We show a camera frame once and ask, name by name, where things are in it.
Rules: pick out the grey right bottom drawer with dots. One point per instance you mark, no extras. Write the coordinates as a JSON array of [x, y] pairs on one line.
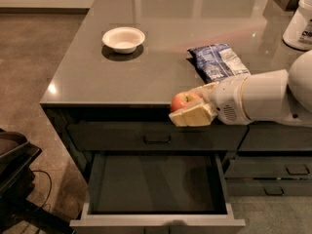
[[269, 187]]

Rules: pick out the open grey middle drawer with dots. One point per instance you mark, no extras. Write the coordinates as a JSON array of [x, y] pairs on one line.
[[150, 194]]

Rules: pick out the grey right top drawer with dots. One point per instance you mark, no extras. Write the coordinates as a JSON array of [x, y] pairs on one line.
[[276, 137]]

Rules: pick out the grey right middle drawer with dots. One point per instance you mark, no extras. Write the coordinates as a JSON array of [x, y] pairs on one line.
[[269, 167]]

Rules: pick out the blue chip bag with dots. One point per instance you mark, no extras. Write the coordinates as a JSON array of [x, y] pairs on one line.
[[216, 62]]

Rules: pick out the white paper bowl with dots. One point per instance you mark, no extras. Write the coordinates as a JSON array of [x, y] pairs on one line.
[[123, 40]]

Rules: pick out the red apple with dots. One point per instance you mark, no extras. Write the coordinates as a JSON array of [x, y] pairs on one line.
[[183, 99]]

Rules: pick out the white plastic canister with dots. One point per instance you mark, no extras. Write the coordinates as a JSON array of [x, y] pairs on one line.
[[299, 31]]

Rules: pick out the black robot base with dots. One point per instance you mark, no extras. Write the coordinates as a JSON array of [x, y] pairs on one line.
[[16, 183]]

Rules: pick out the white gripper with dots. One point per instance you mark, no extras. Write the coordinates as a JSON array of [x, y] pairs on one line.
[[227, 97]]

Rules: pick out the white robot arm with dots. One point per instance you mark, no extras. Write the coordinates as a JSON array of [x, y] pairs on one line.
[[282, 96]]

